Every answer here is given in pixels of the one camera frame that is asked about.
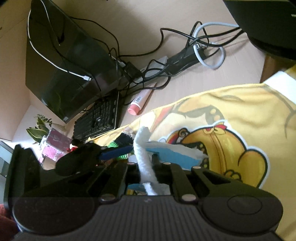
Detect white grey cable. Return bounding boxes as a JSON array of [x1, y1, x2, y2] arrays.
[[192, 22, 240, 70]]

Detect pink lip balm tube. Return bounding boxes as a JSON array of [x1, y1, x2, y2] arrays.
[[127, 83, 156, 115]]

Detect black tangled cable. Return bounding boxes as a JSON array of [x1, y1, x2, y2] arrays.
[[69, 16, 246, 106]]

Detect yellow cartoon printed mat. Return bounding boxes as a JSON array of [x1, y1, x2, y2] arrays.
[[94, 67, 295, 240]]

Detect white wipe cloth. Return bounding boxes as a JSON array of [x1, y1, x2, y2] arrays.
[[133, 126, 171, 196]]

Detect black power adapter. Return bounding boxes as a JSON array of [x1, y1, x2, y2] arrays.
[[166, 46, 200, 75]]

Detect blue white wipes packet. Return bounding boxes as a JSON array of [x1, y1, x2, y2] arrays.
[[128, 141, 208, 195]]

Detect white usb cable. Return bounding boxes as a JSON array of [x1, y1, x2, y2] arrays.
[[27, 0, 92, 82]]

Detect black computer monitor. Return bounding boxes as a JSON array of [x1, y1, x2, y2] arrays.
[[26, 1, 127, 123]]

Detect black humidifier appliance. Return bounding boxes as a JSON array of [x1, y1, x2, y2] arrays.
[[224, 1, 295, 60]]

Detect brown green crochet item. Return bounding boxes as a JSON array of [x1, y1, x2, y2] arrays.
[[108, 132, 134, 160]]

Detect black keyboard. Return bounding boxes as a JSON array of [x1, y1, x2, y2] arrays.
[[72, 90, 120, 141]]

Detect green potted plant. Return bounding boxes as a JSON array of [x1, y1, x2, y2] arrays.
[[26, 114, 53, 143]]

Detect grey power strip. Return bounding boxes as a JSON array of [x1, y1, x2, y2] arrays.
[[141, 56, 168, 78]]

